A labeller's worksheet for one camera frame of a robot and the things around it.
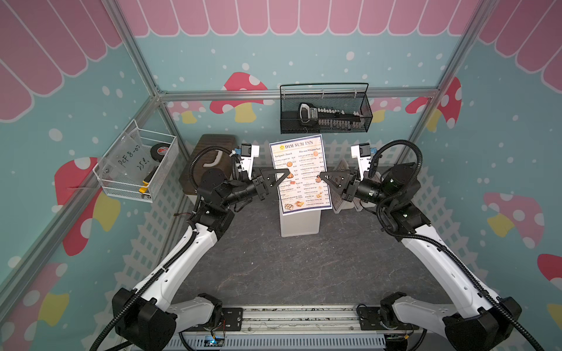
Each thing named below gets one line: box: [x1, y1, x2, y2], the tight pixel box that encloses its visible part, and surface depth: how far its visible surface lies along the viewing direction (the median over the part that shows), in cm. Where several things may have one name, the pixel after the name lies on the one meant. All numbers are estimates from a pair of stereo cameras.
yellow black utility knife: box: [139, 165, 159, 194], surface depth 65 cm
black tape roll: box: [150, 142, 171, 163], surface depth 81 cm
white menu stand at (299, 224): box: [278, 201, 322, 238], surface depth 91 cm
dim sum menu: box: [269, 134, 333, 216], surface depth 61 cm
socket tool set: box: [298, 102, 364, 129], surface depth 91 cm
